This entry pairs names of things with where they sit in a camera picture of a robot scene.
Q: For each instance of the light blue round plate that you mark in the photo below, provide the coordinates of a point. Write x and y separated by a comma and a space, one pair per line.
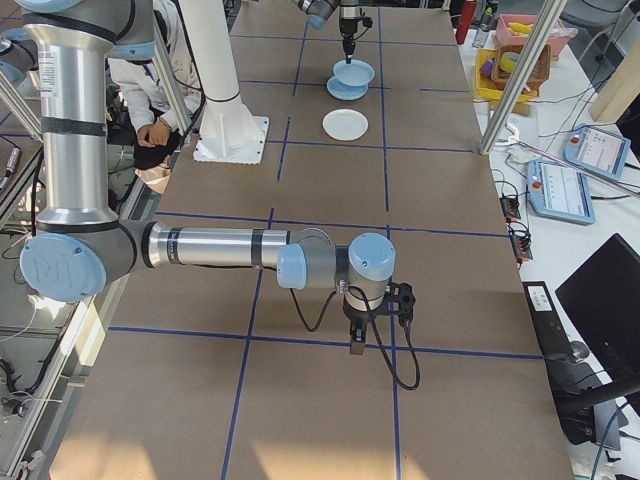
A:
356, 74
345, 93

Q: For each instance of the white round plate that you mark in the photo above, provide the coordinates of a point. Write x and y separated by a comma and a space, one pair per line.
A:
346, 125

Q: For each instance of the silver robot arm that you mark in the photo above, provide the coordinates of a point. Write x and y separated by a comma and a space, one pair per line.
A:
215, 247
316, 15

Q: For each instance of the bystander hand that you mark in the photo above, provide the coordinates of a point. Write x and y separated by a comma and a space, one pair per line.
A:
154, 132

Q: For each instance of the red cylinder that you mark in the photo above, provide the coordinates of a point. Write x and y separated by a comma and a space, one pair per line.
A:
467, 15

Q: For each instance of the white column stand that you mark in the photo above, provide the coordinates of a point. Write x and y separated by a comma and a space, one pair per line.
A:
220, 75

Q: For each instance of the clear plastic bottle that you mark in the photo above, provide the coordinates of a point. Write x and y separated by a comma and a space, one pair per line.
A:
482, 27

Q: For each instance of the purple block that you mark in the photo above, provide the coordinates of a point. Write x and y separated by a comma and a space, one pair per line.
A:
487, 66

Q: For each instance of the yellow plastic tray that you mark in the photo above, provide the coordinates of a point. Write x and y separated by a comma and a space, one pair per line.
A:
485, 85

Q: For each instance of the yellow tape roll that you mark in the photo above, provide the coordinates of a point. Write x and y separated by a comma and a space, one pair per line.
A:
506, 62

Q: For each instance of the yellow toy item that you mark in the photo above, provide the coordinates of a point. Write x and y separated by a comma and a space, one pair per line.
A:
519, 28

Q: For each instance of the black power strip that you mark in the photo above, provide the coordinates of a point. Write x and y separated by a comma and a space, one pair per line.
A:
522, 245
511, 208

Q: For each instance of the brown wicker basket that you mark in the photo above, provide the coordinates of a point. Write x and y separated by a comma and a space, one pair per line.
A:
537, 72

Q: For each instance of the pink plastic bin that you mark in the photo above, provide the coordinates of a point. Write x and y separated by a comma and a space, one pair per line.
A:
550, 30

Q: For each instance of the person in white jacket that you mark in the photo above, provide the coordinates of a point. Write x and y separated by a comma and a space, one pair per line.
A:
145, 75

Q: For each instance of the black cloth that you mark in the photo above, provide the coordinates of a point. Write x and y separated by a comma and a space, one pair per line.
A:
150, 157

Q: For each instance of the blue teach pendant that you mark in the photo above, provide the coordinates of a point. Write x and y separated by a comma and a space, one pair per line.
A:
597, 151
560, 189

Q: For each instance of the black monitor screen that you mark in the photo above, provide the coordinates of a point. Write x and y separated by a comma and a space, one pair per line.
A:
600, 310

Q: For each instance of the pale wooden beam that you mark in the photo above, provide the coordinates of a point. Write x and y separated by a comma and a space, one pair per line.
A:
620, 85

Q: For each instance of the aluminium frame post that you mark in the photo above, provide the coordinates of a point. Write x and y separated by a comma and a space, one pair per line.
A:
520, 75

